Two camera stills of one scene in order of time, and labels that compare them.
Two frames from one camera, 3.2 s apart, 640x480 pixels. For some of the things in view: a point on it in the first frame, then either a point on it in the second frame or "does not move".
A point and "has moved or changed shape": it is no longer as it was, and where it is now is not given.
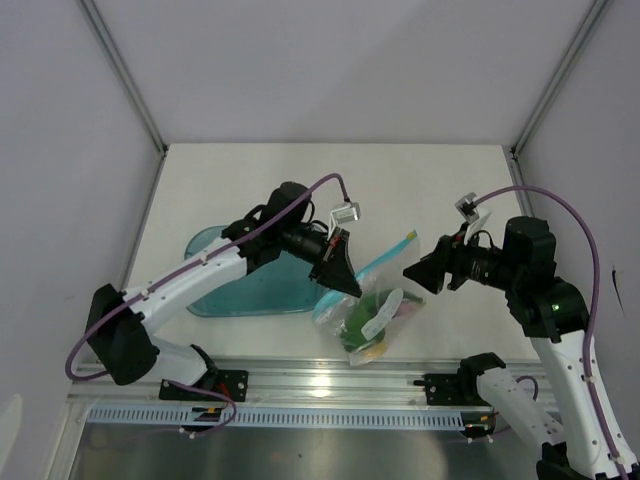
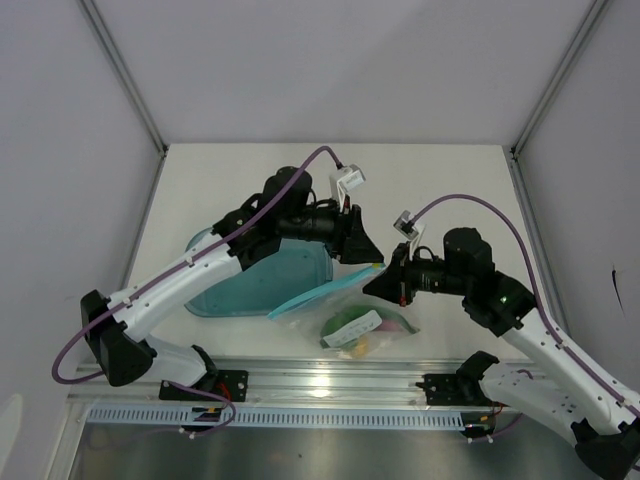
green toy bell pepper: [361, 312] → [343, 316]
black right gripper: [447, 256] → [395, 284]
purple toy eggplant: [406, 308] → [390, 324]
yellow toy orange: [378, 351] → [362, 346]
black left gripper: [337, 272] → [352, 238]
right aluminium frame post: [596, 12] does not move
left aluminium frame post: [118, 65] does not move
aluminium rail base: [316, 381] does not move
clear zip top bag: [362, 326] has moved or changed shape
